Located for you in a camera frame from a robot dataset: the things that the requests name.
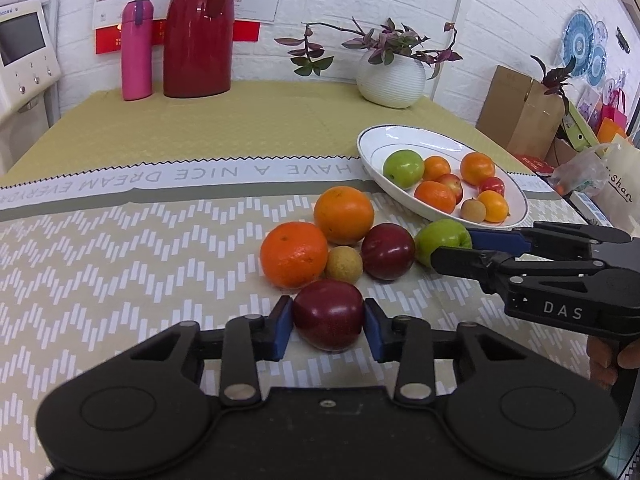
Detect red paper sheet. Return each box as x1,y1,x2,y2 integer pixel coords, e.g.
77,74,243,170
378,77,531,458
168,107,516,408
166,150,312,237
95,19,262,54

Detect purple trailing plant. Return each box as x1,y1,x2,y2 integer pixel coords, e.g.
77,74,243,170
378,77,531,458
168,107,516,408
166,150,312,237
275,17,464,81

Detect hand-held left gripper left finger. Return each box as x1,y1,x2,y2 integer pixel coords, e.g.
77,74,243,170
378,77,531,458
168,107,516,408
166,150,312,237
127,295,294,407

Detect red thermos jug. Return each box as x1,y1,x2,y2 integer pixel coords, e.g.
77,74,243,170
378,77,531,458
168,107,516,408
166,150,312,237
163,0,236,99

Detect dark purple leafy plant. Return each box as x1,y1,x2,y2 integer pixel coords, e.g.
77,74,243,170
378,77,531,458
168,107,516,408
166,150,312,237
531,55,576,117

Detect white plate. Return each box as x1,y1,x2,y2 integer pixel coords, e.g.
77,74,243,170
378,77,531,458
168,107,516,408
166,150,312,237
356,125,530,226

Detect cardboard box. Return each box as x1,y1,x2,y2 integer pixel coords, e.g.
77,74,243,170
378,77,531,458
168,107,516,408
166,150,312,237
476,65,567,157

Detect yellow-orange citrus fruit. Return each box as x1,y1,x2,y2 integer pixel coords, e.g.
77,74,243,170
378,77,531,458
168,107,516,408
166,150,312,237
477,191,510,223

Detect white ribbed plant pot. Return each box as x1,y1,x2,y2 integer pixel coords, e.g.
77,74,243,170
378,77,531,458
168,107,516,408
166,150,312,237
356,52,427,109

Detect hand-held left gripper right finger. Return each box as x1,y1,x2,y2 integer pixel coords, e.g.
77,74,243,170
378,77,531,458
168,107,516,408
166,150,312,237
363,297,533,407

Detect dark red plum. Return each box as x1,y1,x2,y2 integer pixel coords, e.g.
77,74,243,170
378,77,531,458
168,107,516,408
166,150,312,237
292,280,364,352

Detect white paper bag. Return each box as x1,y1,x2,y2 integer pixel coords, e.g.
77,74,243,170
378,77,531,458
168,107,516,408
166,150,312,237
599,134,640,237

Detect white appliance with screen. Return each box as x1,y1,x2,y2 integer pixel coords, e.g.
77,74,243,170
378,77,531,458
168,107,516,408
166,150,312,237
0,0,63,122

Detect green apple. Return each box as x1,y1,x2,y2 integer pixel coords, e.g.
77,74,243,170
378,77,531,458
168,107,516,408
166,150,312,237
414,219,473,267
383,150,426,191

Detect tangerine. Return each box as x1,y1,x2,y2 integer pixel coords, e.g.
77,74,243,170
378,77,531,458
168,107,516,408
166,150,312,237
460,151,497,187
422,156,452,182
260,221,329,289
414,180,457,214

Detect clear plastic bag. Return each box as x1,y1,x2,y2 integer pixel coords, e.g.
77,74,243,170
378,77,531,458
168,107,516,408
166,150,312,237
549,144,609,196

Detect large orange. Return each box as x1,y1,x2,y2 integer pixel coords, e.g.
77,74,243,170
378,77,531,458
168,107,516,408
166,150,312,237
313,186,376,246

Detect red packet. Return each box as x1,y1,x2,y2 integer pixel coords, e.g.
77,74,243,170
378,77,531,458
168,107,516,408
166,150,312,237
515,155,557,174

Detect small tan longan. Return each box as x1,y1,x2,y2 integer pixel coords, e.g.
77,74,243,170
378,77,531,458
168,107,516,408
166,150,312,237
460,199,487,222
325,246,363,283

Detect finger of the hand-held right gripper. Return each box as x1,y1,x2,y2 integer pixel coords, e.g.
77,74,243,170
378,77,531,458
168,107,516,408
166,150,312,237
467,221,632,260
430,244,517,295

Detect small blue round wall decoration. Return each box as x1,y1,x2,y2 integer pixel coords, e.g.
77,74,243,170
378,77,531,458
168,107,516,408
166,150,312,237
586,20,610,87

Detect pink bottle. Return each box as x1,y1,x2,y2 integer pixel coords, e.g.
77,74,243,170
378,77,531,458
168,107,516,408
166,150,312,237
121,0,153,101

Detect person's right hand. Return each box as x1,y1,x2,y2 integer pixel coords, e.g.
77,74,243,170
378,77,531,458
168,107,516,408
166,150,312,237
587,336,640,387

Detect dark red apple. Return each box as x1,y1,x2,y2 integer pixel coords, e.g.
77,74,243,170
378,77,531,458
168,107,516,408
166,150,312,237
361,223,417,281

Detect colourful gift bags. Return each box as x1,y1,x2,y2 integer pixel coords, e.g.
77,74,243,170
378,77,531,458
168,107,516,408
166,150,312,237
579,77,632,143

